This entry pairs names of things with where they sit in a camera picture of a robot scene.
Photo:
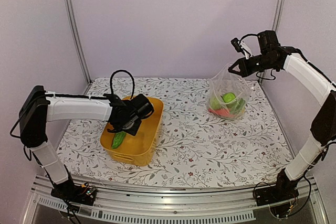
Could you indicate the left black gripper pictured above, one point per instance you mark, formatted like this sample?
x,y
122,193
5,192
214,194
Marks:
x,y
133,130

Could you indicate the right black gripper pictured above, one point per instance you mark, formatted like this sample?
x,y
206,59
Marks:
x,y
245,71

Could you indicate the clear zip top bag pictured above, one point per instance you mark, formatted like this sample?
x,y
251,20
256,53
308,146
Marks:
x,y
224,82

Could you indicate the yellow plastic basket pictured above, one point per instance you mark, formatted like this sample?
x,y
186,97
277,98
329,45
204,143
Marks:
x,y
136,150

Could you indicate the green toy lettuce leaf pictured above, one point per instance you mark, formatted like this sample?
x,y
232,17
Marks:
x,y
239,105

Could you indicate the orange toy carrot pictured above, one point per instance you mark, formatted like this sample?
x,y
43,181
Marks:
x,y
224,113

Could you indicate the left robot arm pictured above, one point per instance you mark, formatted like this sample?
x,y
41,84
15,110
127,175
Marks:
x,y
42,107

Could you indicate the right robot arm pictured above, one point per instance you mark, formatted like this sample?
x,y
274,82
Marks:
x,y
322,94

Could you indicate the green toy cucumber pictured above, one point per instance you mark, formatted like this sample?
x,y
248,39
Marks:
x,y
118,139

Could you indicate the floral table mat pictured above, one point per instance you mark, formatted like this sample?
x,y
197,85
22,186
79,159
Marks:
x,y
195,148

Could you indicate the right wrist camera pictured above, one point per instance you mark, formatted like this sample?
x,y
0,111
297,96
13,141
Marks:
x,y
241,47

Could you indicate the front aluminium rail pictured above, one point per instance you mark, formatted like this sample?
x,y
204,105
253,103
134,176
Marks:
x,y
128,203

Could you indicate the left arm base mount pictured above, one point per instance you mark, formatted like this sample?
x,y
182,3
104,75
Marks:
x,y
84,194

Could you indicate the right aluminium frame post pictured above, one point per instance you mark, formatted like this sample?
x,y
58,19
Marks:
x,y
278,14

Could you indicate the aluminium frame post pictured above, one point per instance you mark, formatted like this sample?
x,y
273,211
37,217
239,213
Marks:
x,y
77,42
278,14

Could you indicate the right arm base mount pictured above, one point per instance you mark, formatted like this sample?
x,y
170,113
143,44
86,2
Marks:
x,y
284,192

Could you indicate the left aluminium frame post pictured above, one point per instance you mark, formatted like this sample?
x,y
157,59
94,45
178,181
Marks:
x,y
77,42

